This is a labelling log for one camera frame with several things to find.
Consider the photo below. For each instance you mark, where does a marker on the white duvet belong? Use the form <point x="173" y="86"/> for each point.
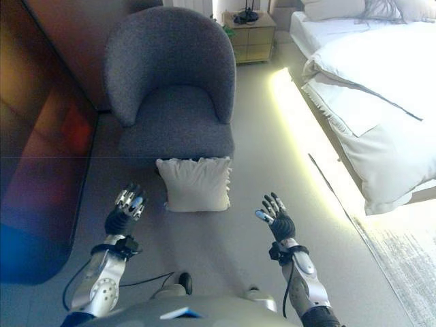
<point x="374" y="109"/>

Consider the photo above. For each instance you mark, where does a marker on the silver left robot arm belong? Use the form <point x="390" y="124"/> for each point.
<point x="102" y="279"/>

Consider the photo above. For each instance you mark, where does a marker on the grey robot torso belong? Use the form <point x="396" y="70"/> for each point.
<point x="190" y="311"/>

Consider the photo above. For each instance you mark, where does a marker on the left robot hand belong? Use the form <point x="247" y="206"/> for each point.
<point x="120" y="218"/>

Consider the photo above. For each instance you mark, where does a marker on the grey fabric armchair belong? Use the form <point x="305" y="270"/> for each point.
<point x="170" y="85"/>

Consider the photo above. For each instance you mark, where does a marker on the wooden nightstand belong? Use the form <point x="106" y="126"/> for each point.
<point x="252" y="37"/>

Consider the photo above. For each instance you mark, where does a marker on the grey patterned rug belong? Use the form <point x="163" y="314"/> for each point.
<point x="398" y="259"/>

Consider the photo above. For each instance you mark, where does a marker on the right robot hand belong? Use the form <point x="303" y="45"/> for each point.
<point x="282" y="225"/>

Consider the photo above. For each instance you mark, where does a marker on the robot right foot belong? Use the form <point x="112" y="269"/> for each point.
<point x="261" y="299"/>

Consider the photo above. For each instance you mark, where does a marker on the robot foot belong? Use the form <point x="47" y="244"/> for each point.
<point x="261" y="299"/>
<point x="177" y="284"/>

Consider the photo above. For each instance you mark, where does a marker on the brown wooden cabinet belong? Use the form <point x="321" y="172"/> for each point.
<point x="41" y="136"/>

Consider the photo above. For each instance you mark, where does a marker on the black desk lamp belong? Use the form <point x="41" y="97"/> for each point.
<point x="247" y="13"/>

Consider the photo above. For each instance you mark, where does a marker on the white ruffled cushion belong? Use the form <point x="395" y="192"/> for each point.
<point x="197" y="185"/>

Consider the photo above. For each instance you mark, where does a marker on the white pillow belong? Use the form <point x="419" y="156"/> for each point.
<point x="332" y="8"/>

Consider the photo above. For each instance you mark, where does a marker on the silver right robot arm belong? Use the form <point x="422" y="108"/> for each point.
<point x="306" y="282"/>

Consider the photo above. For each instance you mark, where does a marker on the grey fringed throw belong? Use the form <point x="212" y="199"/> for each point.
<point x="381" y="12"/>

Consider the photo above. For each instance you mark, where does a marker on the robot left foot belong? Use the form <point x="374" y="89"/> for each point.
<point x="177" y="284"/>

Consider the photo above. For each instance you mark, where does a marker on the white bed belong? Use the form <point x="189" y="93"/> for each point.
<point x="344" y="41"/>

